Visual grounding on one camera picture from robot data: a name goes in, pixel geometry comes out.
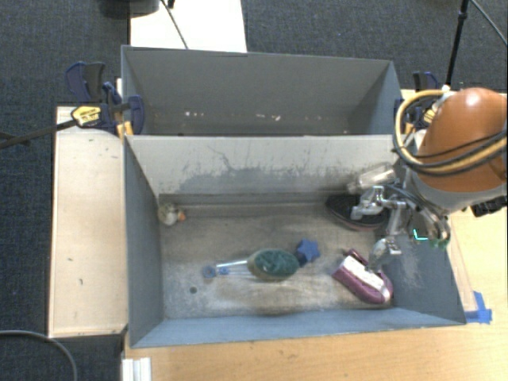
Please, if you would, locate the green scrub brush clear handle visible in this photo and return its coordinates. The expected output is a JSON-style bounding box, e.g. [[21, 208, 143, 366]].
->
[[216, 248, 301, 282]]

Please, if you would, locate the blue star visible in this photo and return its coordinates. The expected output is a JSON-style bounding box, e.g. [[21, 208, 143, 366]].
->
[[294, 239, 321, 268]]

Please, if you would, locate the clear glass bulb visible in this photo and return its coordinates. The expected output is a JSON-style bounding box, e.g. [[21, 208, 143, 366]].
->
[[346, 164, 399, 194]]

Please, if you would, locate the white and orange toy bird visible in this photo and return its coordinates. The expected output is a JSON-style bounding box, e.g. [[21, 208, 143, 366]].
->
[[157, 203, 187, 227]]

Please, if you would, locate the black oval with red rim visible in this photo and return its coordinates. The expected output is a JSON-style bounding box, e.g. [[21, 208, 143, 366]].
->
[[325, 193, 389, 233]]

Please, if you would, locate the grey metal bin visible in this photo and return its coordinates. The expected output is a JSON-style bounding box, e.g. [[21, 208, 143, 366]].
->
[[119, 44, 468, 349]]

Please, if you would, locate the pale wood board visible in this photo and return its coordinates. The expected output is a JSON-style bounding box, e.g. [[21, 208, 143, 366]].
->
[[47, 105, 130, 339]]

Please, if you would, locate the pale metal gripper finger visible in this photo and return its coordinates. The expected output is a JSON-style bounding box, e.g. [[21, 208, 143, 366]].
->
[[349, 185, 388, 221], [368, 236, 402, 275]]

